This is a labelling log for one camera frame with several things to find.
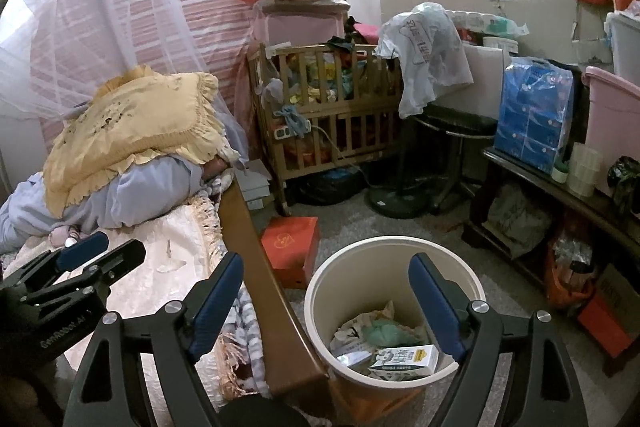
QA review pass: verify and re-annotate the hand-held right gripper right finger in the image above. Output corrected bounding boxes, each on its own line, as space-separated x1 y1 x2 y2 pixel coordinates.
408 252 587 427

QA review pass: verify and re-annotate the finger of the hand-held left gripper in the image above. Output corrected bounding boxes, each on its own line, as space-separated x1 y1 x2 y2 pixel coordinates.
44 240 147 304
10 231 110 292

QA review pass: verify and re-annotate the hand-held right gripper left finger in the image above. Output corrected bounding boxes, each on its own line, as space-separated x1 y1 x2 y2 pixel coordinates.
70 252 245 427

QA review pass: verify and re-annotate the white green milk carton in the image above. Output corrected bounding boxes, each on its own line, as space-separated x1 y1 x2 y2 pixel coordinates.
369 344 440 380

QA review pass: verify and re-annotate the cream plastic waste bin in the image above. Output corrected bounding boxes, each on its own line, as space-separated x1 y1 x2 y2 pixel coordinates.
304 236 488 408

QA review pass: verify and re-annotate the small pink cloth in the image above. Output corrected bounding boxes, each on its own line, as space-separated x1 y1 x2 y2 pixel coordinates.
47 227 81 248

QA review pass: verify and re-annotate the light blue quilt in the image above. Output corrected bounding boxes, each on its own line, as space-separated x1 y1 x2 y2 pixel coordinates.
0 154 236 253

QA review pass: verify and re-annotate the orange red gift box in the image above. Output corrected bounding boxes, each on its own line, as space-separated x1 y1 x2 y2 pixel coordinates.
260 216 321 290

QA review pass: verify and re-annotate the black round base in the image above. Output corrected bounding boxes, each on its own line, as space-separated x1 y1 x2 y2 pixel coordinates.
367 184 437 215

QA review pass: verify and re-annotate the grey plastic bag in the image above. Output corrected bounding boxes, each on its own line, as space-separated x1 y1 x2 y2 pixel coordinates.
487 184 553 258

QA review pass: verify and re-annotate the orange plastic bag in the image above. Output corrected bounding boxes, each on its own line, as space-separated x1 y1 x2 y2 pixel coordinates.
544 227 598 310

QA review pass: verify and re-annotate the dark wooden low table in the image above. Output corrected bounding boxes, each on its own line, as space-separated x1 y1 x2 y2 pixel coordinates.
462 147 640 378

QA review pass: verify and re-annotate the black plastic bag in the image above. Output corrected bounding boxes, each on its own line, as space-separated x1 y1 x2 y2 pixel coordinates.
295 167 368 208

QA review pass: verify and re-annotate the red cardboard box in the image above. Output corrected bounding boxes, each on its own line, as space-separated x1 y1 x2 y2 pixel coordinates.
577 294 631 358

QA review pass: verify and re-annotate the brown cardboard box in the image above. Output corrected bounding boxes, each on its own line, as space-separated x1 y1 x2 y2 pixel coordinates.
595 264 636 328

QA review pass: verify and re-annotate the black chair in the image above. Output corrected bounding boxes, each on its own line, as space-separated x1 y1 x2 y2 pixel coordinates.
412 44 506 212

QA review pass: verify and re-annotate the white power strip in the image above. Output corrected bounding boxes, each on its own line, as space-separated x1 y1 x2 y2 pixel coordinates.
272 125 313 140

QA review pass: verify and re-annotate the white paper cup stack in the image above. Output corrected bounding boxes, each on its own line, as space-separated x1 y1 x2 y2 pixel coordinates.
567 142 603 198

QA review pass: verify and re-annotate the blue hanging cloth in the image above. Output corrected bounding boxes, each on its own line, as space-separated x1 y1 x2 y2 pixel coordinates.
279 104 313 138

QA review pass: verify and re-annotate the blue tissue pack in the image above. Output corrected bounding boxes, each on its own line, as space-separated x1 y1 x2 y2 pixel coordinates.
497 58 576 174

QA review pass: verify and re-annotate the wooden crib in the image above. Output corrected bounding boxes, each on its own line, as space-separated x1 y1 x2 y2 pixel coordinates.
247 42 406 215

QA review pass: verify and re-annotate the dark green bag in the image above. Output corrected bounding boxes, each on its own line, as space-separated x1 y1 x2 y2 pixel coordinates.
606 155 640 220

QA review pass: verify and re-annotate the white mosquito net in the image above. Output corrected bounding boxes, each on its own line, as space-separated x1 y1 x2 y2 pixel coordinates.
0 0 201 132

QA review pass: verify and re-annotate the pink plastic tub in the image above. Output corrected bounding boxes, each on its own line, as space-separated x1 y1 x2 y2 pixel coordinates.
582 66 640 198

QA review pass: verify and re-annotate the pile of colourful clothes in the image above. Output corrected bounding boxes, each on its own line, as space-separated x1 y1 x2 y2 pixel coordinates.
280 19 401 108

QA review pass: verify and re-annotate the white plastic bag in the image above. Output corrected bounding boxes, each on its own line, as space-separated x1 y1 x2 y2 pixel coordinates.
375 2 475 118

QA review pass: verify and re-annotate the pink striped curtain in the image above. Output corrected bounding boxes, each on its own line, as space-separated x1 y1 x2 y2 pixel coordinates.
30 0 331 148

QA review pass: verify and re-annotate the toilet paper roll pack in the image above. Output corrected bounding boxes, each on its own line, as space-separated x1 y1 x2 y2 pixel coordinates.
445 9 528 40

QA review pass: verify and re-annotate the pink storage box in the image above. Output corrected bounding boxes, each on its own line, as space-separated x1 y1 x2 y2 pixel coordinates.
250 9 346 52

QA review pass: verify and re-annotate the grey white storage bin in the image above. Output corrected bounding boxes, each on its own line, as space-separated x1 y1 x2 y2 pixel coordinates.
605 9 640 75

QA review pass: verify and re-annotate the wooden bed frame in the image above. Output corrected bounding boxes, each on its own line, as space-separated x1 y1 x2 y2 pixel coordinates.
217 177 330 400

